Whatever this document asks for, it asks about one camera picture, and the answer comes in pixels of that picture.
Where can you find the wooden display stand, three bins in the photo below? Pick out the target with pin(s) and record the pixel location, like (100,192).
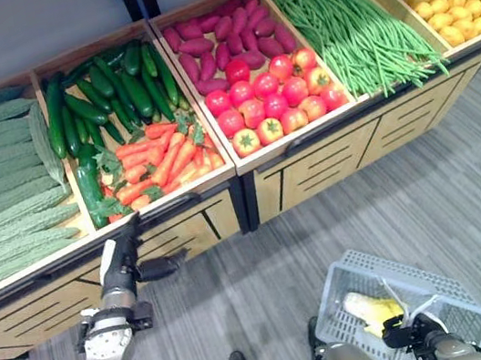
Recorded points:
(321,166)

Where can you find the red tomato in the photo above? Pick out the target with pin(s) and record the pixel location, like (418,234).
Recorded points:
(318,80)
(265,84)
(237,71)
(240,92)
(218,102)
(281,67)
(312,107)
(294,120)
(270,131)
(333,96)
(275,106)
(231,121)
(252,112)
(245,142)
(295,90)
(304,58)

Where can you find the grey plastic shopping basket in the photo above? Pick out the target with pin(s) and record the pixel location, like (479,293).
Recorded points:
(430,291)

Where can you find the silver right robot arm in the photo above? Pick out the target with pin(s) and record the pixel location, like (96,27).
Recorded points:
(454,352)

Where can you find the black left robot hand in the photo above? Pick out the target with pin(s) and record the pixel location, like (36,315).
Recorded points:
(120,274)

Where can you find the pale yellow corn cob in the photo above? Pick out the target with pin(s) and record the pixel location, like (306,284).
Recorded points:
(373,308)

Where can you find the dark right robot foot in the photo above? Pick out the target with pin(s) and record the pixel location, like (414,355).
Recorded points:
(313,330)

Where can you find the wooden display stand, two bins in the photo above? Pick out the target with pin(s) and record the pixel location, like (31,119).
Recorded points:
(37,315)

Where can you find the green bean bundle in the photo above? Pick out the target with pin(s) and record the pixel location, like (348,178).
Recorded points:
(359,31)

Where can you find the dark green cucumber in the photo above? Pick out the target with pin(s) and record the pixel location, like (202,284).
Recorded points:
(148,60)
(81,130)
(165,74)
(115,83)
(93,96)
(137,93)
(132,58)
(91,191)
(113,133)
(100,81)
(86,153)
(157,94)
(113,55)
(77,73)
(122,114)
(94,133)
(56,114)
(85,109)
(70,130)

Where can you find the orange carrot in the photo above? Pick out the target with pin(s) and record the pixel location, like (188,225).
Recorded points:
(168,160)
(160,129)
(181,158)
(134,191)
(140,202)
(135,160)
(186,175)
(215,159)
(115,218)
(199,157)
(135,173)
(138,148)

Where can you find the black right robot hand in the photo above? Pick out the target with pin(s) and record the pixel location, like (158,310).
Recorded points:
(398,336)

